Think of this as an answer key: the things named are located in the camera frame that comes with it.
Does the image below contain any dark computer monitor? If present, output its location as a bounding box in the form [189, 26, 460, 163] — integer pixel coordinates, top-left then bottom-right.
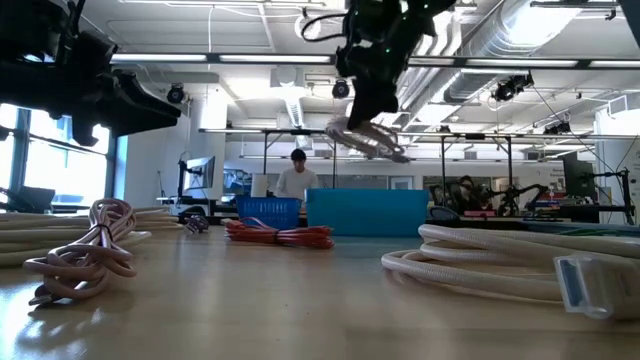
[562, 151, 597, 201]

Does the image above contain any white desktop box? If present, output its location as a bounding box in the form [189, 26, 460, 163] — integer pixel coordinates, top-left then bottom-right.
[250, 173, 271, 198]

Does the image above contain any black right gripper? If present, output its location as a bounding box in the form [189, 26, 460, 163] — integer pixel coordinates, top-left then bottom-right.
[333, 42, 409, 132]

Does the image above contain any teal plastic bin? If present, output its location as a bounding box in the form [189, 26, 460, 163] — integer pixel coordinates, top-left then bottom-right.
[305, 188, 430, 237]

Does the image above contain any black workstation frame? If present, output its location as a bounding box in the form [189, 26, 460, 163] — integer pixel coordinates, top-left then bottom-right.
[198, 127, 514, 191]

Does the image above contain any black chair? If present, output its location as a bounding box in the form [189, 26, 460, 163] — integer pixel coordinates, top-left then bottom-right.
[0, 185, 56, 214]

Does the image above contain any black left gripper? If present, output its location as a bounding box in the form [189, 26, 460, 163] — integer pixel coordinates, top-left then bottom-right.
[0, 30, 182, 148]

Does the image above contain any blue mesh plastic basket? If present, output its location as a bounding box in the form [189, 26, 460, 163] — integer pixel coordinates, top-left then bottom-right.
[234, 195, 303, 230]

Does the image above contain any person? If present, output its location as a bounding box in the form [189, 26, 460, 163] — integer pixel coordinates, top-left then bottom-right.
[275, 148, 320, 201]

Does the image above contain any white ring light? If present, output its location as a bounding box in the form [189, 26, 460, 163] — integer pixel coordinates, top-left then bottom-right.
[293, 13, 322, 41]

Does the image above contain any pink cable bundle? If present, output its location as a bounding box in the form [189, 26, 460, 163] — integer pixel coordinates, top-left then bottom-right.
[22, 198, 139, 306]

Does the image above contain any computer monitor on arm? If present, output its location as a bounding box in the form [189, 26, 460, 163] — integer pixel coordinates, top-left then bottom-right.
[182, 155, 217, 192]

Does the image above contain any silver ventilation duct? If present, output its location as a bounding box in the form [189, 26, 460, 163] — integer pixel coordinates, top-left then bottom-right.
[442, 0, 584, 104]

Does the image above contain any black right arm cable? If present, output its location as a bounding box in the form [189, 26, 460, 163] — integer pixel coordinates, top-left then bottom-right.
[299, 12, 351, 44]

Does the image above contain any purple cable bundle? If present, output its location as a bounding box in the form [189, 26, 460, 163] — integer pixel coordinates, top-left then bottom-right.
[183, 214, 210, 235]

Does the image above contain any thin white cable bundle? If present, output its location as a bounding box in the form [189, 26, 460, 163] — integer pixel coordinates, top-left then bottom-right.
[324, 115, 412, 165]

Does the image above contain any black monitor stand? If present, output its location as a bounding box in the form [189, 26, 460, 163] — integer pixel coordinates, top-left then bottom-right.
[594, 167, 636, 226]

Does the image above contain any thick white braided cable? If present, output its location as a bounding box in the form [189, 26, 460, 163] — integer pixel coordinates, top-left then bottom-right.
[380, 223, 640, 321]
[0, 212, 153, 268]

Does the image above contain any red cable bundle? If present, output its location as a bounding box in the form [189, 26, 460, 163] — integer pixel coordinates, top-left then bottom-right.
[223, 217, 335, 250]

